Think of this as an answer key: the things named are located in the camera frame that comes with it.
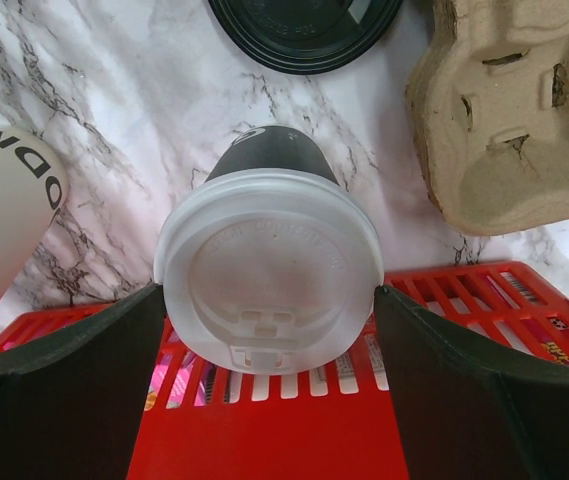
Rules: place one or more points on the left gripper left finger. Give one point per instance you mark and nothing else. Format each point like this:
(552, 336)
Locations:
(71, 402)

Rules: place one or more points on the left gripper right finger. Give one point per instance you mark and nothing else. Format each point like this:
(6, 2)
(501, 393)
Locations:
(468, 407)

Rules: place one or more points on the black paper coffee cup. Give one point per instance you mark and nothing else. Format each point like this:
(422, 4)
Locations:
(273, 147)

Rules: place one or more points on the black plastic cup lid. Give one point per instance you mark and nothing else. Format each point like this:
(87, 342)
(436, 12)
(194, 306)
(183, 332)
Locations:
(304, 37)

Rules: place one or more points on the cardboard cup carrier tray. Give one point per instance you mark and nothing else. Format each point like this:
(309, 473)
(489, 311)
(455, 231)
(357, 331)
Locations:
(489, 104)

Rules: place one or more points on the white plastic cup lid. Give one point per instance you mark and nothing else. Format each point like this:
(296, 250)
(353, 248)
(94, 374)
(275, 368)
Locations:
(268, 272)

